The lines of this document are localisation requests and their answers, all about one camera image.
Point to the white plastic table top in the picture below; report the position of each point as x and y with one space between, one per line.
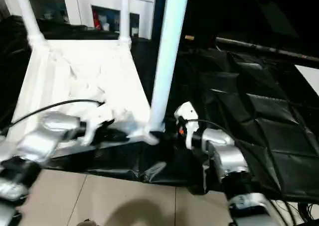
84 66

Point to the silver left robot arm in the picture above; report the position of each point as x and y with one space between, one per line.
50 131

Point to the black work mat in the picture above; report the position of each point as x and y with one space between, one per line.
259 116

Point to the small yellow tag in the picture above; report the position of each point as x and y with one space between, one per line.
189 37

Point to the red bottle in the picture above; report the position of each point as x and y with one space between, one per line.
97 21

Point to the dark metal rod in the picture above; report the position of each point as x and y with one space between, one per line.
264 47

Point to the white flat board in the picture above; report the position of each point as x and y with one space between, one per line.
309 76

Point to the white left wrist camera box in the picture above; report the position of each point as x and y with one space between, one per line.
102 115

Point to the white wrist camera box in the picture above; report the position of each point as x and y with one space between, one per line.
187 111
102 115

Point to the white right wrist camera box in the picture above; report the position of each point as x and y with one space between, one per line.
187 111

